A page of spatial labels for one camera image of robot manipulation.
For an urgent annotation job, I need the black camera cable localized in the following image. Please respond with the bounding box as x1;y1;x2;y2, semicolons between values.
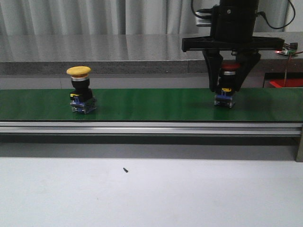
256;0;296;30

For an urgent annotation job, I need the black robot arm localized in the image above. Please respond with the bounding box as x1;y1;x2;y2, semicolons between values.
182;0;284;95

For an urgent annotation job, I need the grey curtain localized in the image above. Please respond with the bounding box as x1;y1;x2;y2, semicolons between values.
0;0;291;36

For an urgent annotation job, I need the small green circuit board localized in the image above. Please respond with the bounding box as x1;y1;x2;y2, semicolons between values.
275;42;299;56

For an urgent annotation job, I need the green conveyor belt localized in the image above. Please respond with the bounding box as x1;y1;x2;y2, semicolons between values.
0;88;303;122

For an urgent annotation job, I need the red plastic bin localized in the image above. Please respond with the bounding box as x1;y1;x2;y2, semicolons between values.
269;79;303;88

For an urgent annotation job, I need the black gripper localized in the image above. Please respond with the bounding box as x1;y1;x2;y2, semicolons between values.
182;4;284;92

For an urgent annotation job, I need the thin sensor cable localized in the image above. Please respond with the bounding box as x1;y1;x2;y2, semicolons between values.
283;51;303;88

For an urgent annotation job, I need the grey conveyor support leg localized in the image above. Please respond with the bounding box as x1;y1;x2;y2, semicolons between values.
294;130;303;163

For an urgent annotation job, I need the grey stone back bench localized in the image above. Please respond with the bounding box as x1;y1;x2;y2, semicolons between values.
0;31;303;77

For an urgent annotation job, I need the aluminium conveyor side rail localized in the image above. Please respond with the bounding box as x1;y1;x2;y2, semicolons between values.
0;122;303;136

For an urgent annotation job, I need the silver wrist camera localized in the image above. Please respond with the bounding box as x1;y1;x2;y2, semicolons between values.
195;9;213;27

